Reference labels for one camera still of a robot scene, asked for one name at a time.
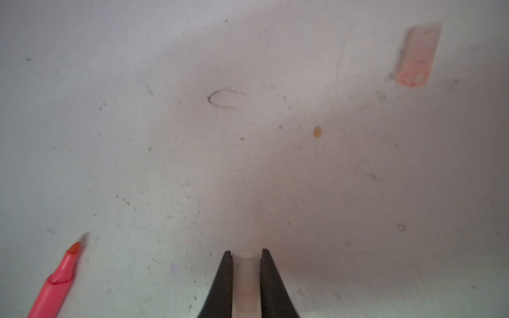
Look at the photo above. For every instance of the translucent pen cap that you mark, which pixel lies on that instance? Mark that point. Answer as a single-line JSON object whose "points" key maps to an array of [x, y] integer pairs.
{"points": [[418, 53], [246, 283]]}

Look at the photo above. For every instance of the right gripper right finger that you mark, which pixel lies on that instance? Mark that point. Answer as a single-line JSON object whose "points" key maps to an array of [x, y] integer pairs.
{"points": [[275, 301]]}

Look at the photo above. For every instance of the pink pen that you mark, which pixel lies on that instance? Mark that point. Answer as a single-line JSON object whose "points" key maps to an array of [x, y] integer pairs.
{"points": [[56, 287]]}

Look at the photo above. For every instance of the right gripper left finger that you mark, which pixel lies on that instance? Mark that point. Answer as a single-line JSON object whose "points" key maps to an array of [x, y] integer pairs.
{"points": [[219, 302]]}

